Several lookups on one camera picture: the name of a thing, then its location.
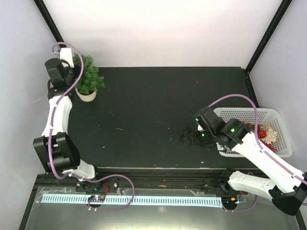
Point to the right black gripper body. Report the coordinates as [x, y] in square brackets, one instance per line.
[200, 139]

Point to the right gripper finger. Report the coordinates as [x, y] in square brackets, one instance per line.
[186, 130]
[183, 140]

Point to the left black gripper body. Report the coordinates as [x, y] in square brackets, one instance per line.
[70, 78]

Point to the small green christmas tree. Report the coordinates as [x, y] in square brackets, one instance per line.
[91, 81]

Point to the white plastic basket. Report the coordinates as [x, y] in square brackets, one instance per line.
[267, 118]

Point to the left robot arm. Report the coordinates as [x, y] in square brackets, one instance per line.
[55, 149]

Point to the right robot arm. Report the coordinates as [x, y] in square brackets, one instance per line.
[285, 185]

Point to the red gift box ornament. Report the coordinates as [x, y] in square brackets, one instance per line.
[261, 133]

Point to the right circuit board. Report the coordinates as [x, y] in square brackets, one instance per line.
[233, 200]

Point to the circuit board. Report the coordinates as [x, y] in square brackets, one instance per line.
[96, 198]
[233, 200]

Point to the white snowflake ornament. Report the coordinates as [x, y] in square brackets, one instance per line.
[271, 136]

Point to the red star ornament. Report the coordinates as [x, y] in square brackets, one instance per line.
[269, 146]

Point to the left circuit board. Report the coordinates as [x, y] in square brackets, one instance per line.
[96, 198]

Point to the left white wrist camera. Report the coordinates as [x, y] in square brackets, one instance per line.
[66, 54]

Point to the left black frame post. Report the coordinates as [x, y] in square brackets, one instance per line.
[41, 6]

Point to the black frame post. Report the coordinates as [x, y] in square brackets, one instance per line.
[280, 12]
[41, 6]

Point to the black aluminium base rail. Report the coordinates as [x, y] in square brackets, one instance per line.
[209, 181]

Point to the white slotted cable duct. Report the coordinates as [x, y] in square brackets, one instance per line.
[183, 201]

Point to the right black frame post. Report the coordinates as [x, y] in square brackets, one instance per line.
[280, 12]

